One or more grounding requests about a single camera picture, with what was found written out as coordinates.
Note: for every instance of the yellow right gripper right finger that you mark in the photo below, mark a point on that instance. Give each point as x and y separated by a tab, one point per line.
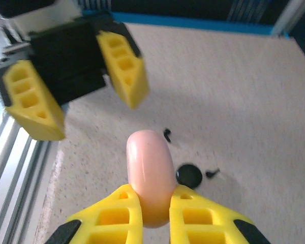
200	221

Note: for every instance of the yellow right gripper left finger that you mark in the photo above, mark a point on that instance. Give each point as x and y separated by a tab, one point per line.
111	221

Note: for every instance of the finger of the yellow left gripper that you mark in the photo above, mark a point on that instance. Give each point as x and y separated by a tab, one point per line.
124	66
33	101

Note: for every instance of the pink oval charging case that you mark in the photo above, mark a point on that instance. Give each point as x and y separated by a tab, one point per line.
150	165

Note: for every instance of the black round disc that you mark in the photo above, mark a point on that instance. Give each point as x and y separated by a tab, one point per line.
189	176

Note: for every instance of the small black screw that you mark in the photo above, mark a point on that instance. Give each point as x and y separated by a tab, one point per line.
213	172

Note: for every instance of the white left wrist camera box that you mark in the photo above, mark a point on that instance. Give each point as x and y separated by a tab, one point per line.
40	23

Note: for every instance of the aluminium mounting rail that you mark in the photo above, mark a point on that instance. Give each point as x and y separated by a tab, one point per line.
5	165

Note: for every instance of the aluminium side rail blue edge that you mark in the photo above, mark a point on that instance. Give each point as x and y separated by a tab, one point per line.
193	23

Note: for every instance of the aluminium frame post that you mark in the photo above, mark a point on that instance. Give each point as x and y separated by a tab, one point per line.
294	15

